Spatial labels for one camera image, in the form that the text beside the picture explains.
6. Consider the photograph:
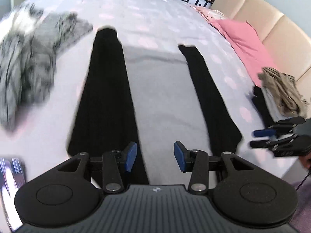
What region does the person's right hand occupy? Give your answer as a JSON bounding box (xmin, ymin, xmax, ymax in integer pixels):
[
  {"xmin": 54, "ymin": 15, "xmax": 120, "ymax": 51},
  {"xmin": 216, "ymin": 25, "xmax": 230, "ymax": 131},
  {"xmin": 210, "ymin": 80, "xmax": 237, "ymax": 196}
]
[{"xmin": 301, "ymin": 154, "xmax": 311, "ymax": 170}]

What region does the white garment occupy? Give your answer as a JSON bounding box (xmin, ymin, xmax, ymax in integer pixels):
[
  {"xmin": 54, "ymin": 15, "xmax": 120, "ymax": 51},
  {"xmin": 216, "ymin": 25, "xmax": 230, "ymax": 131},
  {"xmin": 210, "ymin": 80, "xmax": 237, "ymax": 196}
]
[{"xmin": 11, "ymin": 10, "xmax": 39, "ymax": 36}]

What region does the polka dot bedspread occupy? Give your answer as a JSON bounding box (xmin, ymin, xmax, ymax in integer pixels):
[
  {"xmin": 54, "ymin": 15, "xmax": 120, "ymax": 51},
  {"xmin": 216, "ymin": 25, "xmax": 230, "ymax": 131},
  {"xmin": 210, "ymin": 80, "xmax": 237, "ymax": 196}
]
[{"xmin": 0, "ymin": 0, "xmax": 302, "ymax": 233}]

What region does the black cable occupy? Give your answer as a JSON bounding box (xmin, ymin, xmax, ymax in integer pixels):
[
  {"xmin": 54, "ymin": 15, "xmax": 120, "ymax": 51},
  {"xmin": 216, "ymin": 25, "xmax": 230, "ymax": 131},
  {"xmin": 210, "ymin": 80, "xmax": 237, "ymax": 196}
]
[{"xmin": 295, "ymin": 171, "xmax": 311, "ymax": 191}]

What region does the black folded garment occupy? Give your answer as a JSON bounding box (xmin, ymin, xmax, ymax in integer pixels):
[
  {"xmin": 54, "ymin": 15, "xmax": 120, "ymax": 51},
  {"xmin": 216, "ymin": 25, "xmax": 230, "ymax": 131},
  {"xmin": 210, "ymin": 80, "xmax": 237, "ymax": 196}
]
[{"xmin": 251, "ymin": 86, "xmax": 275, "ymax": 127}]

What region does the beige padded headboard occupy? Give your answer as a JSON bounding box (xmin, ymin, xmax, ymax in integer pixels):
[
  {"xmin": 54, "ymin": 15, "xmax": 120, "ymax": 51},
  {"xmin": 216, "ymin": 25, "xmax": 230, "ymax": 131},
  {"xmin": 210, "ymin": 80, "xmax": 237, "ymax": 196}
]
[{"xmin": 211, "ymin": 0, "xmax": 311, "ymax": 95}]

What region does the olive striped garment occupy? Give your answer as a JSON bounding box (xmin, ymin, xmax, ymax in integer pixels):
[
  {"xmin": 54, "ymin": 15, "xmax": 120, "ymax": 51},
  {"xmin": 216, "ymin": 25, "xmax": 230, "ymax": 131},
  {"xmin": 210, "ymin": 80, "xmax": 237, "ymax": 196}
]
[{"xmin": 259, "ymin": 67, "xmax": 308, "ymax": 118}]

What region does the grey shirt with black sleeves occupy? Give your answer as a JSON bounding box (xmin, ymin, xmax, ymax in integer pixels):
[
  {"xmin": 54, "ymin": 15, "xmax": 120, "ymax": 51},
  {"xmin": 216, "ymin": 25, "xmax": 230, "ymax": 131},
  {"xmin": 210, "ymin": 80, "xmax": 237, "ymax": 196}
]
[{"xmin": 67, "ymin": 25, "xmax": 243, "ymax": 185}]

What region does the person's purple fleece robe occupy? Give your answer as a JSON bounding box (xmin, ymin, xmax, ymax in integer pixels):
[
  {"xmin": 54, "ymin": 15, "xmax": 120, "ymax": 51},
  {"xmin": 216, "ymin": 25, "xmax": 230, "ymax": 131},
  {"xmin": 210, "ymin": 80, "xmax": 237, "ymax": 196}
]
[{"xmin": 289, "ymin": 180, "xmax": 311, "ymax": 233}]

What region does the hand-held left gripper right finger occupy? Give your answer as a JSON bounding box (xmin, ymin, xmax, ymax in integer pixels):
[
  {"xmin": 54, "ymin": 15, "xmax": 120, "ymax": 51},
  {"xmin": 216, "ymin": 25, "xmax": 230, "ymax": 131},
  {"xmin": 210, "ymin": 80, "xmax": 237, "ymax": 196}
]
[{"xmin": 174, "ymin": 141, "xmax": 255, "ymax": 195}]

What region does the smartphone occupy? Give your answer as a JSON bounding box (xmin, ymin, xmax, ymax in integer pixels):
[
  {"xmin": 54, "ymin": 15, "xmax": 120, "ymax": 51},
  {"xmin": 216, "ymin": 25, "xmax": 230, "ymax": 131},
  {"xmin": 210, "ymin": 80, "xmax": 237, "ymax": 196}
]
[{"xmin": 0, "ymin": 158, "xmax": 26, "ymax": 231}]

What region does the light grey folded garment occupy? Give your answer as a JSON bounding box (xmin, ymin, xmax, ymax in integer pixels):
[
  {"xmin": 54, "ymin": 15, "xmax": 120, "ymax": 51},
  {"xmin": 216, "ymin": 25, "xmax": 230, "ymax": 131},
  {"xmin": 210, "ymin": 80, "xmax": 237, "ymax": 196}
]
[{"xmin": 262, "ymin": 87, "xmax": 283, "ymax": 122}]

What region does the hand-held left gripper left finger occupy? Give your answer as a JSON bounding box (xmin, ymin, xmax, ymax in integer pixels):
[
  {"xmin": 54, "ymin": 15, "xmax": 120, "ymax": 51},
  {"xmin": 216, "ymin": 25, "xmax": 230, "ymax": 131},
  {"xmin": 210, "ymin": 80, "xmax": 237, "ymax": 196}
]
[{"xmin": 57, "ymin": 141, "xmax": 138, "ymax": 195}]

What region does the pink patterned pillow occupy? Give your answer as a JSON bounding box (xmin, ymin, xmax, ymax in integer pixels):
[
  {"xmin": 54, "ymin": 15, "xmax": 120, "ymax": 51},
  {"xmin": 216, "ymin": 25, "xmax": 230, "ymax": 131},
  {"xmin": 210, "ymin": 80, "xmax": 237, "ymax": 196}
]
[{"xmin": 194, "ymin": 6, "xmax": 230, "ymax": 23}]

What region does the grey striped garment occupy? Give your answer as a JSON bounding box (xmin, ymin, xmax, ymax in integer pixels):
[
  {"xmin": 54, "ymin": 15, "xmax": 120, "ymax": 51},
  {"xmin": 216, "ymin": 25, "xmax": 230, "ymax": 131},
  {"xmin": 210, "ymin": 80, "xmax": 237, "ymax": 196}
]
[{"xmin": 0, "ymin": 3, "xmax": 95, "ymax": 133}]

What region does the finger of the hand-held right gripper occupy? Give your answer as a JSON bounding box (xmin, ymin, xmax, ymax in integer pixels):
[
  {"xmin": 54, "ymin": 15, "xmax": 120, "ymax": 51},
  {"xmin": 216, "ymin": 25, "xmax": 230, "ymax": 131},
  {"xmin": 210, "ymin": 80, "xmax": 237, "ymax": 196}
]
[
  {"xmin": 250, "ymin": 136, "xmax": 299, "ymax": 149},
  {"xmin": 254, "ymin": 117, "xmax": 306, "ymax": 138}
]

